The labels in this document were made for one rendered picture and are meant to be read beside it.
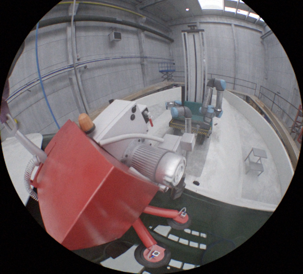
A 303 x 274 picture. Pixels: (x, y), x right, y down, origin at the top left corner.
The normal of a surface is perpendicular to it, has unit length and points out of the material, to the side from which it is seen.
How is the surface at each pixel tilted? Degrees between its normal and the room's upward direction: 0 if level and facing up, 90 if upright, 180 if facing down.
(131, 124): 90
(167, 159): 12
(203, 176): 0
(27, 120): 90
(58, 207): 20
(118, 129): 90
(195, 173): 0
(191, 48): 90
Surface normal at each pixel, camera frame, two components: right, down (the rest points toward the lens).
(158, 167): -0.52, -0.44
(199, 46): -0.52, 0.48
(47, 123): 0.82, 0.22
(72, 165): -0.29, -0.65
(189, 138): -0.32, -0.78
